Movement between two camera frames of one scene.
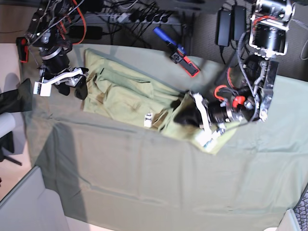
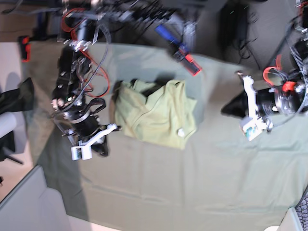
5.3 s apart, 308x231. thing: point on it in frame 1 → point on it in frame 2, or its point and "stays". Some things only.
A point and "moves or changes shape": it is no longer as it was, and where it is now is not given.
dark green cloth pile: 20,100 stays
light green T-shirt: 118,88 moves or changes shape
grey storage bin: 30,206 stays
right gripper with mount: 211,117 → 286,98
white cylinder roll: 7,123 stays
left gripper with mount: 74,77 → 84,128
